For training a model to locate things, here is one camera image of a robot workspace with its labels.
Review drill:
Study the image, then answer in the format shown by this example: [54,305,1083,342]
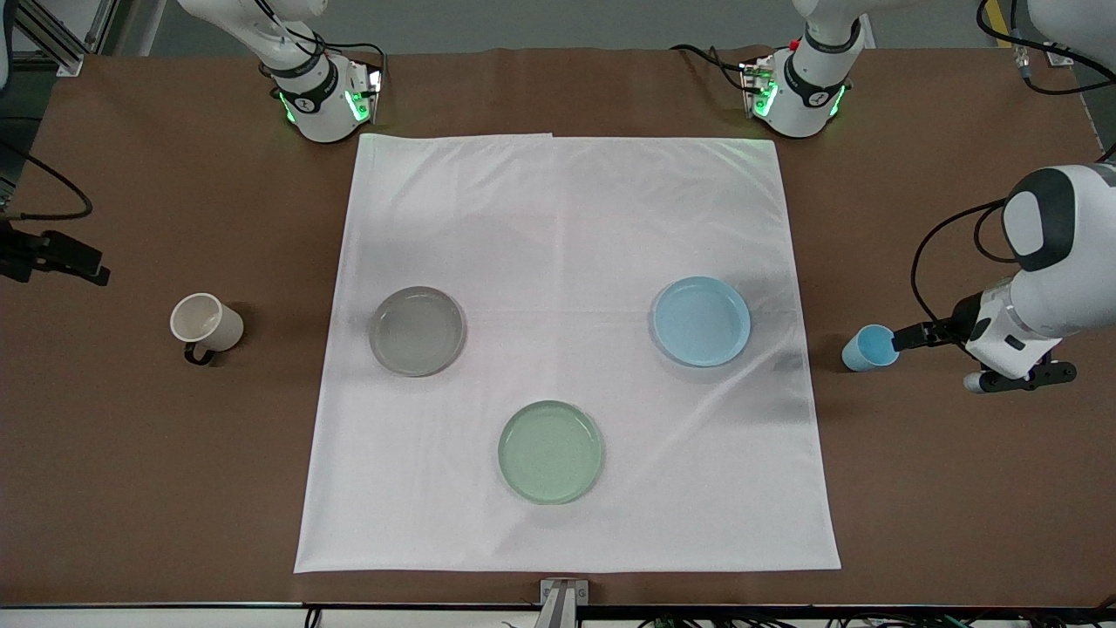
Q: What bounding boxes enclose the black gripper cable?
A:
[910,199,1023,325]
[0,142,94,221]

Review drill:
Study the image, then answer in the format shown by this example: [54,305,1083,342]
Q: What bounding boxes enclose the gray plate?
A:
[368,285,467,379]

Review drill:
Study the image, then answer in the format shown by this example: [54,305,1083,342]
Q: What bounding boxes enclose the black arm base cable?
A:
[258,0,390,85]
[669,43,752,93]

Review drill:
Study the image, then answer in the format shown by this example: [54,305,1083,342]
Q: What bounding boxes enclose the white cloth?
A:
[293,133,843,575]

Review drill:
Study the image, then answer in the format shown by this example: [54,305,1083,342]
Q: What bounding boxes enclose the blue plate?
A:
[650,276,752,368]

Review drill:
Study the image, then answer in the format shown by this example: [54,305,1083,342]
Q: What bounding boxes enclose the white mug with black handle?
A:
[169,292,245,366]

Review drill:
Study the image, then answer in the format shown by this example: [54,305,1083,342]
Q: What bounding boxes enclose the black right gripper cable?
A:
[0,142,94,221]

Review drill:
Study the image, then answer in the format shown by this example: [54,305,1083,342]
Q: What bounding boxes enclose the metal table edge bracket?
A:
[540,578,589,628]

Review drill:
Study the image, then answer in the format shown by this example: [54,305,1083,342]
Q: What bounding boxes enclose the green plate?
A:
[497,399,606,506]

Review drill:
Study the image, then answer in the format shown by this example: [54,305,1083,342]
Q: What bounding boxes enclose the black left arm base cable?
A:
[669,43,752,93]

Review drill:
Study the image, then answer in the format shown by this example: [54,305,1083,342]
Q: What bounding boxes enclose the black right arm base cable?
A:
[258,0,390,85]

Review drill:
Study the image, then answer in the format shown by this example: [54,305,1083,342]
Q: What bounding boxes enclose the blue cup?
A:
[841,324,900,374]

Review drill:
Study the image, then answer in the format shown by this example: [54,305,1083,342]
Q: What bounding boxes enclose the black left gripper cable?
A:
[910,199,1023,325]

